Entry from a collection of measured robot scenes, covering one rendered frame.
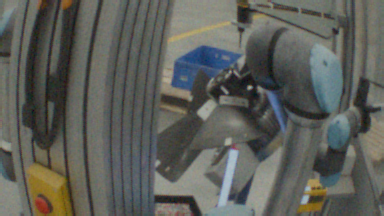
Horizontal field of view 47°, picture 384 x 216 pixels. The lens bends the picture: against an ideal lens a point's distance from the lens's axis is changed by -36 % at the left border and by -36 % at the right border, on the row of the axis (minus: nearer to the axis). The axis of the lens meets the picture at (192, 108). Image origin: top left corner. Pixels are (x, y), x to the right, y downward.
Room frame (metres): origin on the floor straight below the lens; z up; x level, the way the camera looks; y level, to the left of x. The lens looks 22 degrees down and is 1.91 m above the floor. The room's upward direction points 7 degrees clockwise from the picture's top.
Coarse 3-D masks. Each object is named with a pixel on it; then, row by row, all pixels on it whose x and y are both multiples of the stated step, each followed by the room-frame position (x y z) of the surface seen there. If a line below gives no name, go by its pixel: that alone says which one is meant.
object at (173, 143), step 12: (180, 120) 2.01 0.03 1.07; (192, 120) 1.99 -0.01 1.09; (168, 132) 2.00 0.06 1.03; (180, 132) 1.97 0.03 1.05; (192, 132) 1.96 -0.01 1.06; (156, 144) 1.98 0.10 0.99; (168, 144) 1.96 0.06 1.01; (180, 144) 1.94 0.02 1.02; (156, 156) 1.95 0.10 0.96; (168, 156) 1.92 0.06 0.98; (180, 156) 1.91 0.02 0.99; (192, 156) 1.90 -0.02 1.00; (156, 168) 1.91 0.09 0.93; (180, 168) 1.88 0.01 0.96; (168, 180) 1.85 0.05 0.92
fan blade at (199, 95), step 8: (200, 72) 2.30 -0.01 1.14; (200, 80) 2.26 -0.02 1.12; (208, 80) 2.19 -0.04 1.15; (192, 88) 2.31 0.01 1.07; (200, 88) 2.23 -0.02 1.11; (192, 96) 2.28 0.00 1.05; (200, 96) 2.21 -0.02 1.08; (208, 96) 2.16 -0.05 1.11; (192, 104) 2.26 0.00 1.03; (200, 104) 2.20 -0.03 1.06
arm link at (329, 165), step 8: (320, 144) 1.23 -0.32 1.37; (320, 152) 1.20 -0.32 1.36; (328, 152) 1.17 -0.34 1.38; (336, 152) 1.15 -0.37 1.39; (344, 152) 1.15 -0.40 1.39; (320, 160) 1.18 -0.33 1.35; (328, 160) 1.16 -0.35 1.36; (336, 160) 1.15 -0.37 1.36; (344, 160) 1.16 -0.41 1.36; (312, 168) 1.20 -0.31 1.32; (320, 168) 1.18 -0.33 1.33; (328, 168) 1.16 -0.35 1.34; (336, 168) 1.15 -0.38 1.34; (320, 176) 1.18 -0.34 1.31; (328, 176) 1.15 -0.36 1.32; (336, 176) 1.15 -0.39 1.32; (328, 184) 1.15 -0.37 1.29
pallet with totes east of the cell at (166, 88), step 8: (168, 72) 5.18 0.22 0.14; (168, 80) 4.99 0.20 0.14; (168, 88) 4.80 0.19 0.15; (176, 88) 4.82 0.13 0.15; (176, 96) 4.70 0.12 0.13; (184, 96) 4.69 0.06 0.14; (160, 104) 4.78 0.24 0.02; (168, 104) 4.80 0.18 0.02; (176, 112) 4.70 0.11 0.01; (184, 112) 4.69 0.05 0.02
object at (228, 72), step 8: (224, 72) 2.04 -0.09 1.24; (232, 72) 1.99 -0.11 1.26; (216, 80) 2.04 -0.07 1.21; (224, 80) 1.96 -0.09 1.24; (232, 80) 1.97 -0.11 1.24; (208, 88) 2.01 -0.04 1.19; (216, 88) 1.96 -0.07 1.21; (232, 88) 1.96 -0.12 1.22; (240, 88) 1.97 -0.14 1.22; (256, 88) 2.02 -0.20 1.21; (216, 96) 1.97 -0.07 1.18; (232, 96) 1.96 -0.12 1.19; (240, 96) 1.96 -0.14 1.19; (248, 96) 1.99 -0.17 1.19; (256, 96) 1.98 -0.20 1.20; (248, 104) 1.95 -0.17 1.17
